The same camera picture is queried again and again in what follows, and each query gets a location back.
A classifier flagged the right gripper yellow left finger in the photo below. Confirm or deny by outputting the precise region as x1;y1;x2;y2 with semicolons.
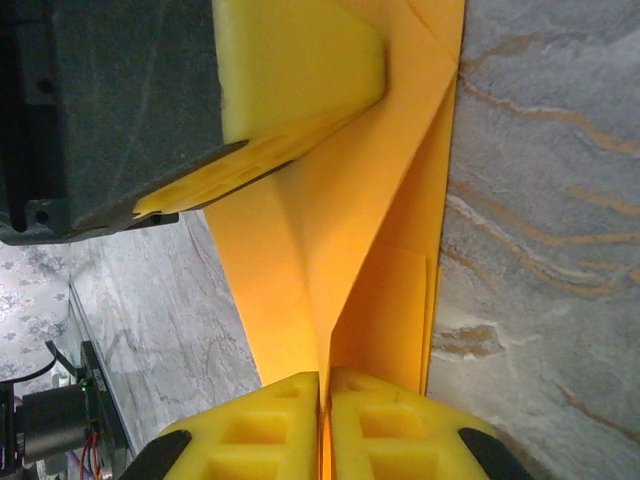
132;370;321;480

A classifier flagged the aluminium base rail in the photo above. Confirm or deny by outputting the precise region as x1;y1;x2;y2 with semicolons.
66;279;139;454

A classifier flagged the right gripper thin black cable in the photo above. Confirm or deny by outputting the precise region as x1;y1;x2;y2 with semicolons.
0;339;72;386

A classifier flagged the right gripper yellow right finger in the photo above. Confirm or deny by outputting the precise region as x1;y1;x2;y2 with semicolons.
327;367;531;480

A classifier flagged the thin red wire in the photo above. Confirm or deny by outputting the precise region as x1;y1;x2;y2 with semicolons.
79;429;109;479

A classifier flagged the black electronics module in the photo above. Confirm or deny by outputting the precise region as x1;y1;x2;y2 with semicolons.
79;342;126;451

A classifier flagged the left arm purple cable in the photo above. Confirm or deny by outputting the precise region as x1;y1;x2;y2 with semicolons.
64;447;87;480

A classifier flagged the yellow paper sheet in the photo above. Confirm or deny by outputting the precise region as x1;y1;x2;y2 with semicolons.
204;0;467;480

